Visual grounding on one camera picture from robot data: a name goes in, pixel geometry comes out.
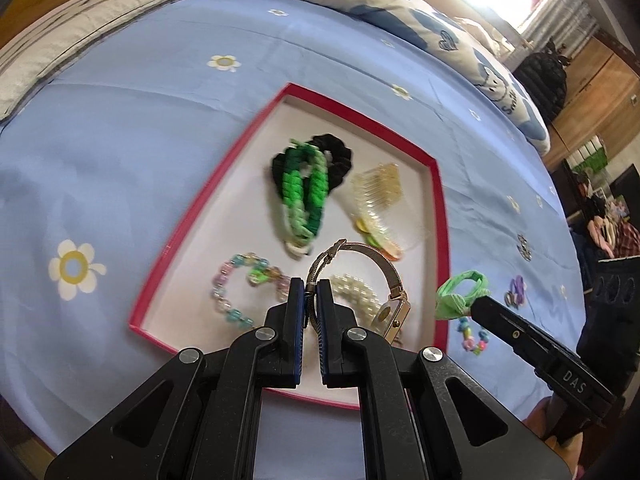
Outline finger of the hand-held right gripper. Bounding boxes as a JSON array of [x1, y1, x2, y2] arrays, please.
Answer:
[[471, 294, 558, 381]]

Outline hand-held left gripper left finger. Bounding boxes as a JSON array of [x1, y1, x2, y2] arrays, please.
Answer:
[[45, 276, 307, 480]]

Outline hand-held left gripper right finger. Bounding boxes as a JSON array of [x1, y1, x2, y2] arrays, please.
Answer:
[[316, 278, 571, 480]]

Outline pearl bracelet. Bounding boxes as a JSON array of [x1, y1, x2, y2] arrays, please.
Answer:
[[330, 273, 383, 331]]

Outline metal band wristwatch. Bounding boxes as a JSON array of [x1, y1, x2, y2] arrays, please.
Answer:
[[306, 240, 411, 346]]

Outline green hair tie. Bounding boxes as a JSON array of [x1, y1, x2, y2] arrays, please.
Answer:
[[434, 270, 492, 321]]

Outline pastel bead bracelet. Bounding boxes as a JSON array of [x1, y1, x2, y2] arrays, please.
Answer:
[[210, 254, 291, 331]]

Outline green woven bracelet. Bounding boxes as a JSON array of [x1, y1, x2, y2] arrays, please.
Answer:
[[271, 140, 333, 260]]

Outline red shallow box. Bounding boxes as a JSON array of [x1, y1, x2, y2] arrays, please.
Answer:
[[127, 82, 451, 411]]

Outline yellow clear hair comb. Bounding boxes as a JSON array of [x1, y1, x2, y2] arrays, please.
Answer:
[[348, 162, 431, 261]]

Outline black scrunchie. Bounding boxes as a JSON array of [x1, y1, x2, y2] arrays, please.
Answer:
[[300, 133, 355, 193]]

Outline person's right hand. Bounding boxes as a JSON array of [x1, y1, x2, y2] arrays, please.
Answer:
[[522, 396, 588, 480]]

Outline small colourful bead strand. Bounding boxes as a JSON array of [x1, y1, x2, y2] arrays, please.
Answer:
[[456, 317, 490, 356]]

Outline pink doll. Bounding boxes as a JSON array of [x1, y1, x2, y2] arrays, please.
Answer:
[[587, 215, 621, 256]]

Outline dark cluttered shelf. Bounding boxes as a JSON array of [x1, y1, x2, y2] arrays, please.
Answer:
[[550, 135, 640, 266]]

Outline green boxes on shelf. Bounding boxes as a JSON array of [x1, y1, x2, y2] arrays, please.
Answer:
[[570, 142, 608, 171]]

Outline wooden wardrobe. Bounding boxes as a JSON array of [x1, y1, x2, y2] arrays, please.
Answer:
[[542, 35, 640, 171]]

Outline blue floral bed sheet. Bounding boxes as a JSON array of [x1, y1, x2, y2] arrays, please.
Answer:
[[0, 0, 601, 480]]

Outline black backpack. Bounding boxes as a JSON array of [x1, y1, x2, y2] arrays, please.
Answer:
[[512, 40, 568, 123]]

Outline striped curtain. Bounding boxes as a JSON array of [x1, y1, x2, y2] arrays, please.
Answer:
[[520, 0, 601, 61]]

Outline grey striped pillow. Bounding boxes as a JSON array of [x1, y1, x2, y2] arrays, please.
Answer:
[[0, 0, 208, 121]]

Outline purple hair tie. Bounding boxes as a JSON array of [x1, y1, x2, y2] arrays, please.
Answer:
[[504, 275, 528, 309]]

